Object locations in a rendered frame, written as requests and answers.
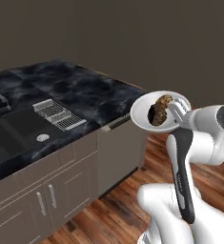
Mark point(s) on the grey dishwasher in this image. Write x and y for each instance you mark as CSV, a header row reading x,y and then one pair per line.
x,y
121,155

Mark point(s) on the brown bread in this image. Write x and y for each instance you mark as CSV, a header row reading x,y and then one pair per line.
x,y
159,111

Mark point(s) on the silver sink drain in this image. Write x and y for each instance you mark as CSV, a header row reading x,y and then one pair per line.
x,y
43,137

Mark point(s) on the grey cupboard door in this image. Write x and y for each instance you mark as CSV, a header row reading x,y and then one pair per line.
x,y
11,219
73,190

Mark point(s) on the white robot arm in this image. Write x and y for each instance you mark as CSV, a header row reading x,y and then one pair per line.
x,y
208,139

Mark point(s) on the black sink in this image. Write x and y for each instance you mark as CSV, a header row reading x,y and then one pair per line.
x,y
11,133

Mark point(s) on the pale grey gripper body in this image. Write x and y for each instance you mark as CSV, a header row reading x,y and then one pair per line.
x,y
181,111

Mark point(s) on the white bowl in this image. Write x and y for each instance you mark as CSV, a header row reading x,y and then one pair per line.
x,y
139,111

